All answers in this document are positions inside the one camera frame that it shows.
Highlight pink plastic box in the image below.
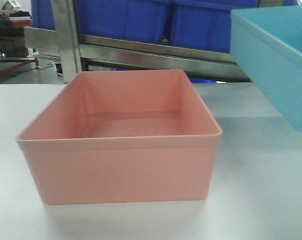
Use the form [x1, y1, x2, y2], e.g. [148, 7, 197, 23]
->
[16, 69, 223, 205]

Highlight large blue crate left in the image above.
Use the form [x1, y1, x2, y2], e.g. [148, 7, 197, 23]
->
[30, 0, 173, 46]

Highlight large blue crate right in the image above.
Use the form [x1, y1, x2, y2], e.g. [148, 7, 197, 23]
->
[170, 0, 258, 53]

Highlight red metal table frame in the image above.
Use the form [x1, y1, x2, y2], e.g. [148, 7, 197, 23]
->
[0, 18, 41, 82]

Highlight cardboard boxes in background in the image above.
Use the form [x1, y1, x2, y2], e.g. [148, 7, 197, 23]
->
[0, 0, 31, 13]

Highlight stainless steel shelf rack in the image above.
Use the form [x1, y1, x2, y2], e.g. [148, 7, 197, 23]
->
[24, 0, 250, 83]

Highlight light blue plastic box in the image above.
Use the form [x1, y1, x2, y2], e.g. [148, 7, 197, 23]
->
[231, 6, 302, 132]

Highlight large blue crate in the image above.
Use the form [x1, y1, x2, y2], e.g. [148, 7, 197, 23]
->
[170, 0, 258, 53]
[30, 0, 173, 46]

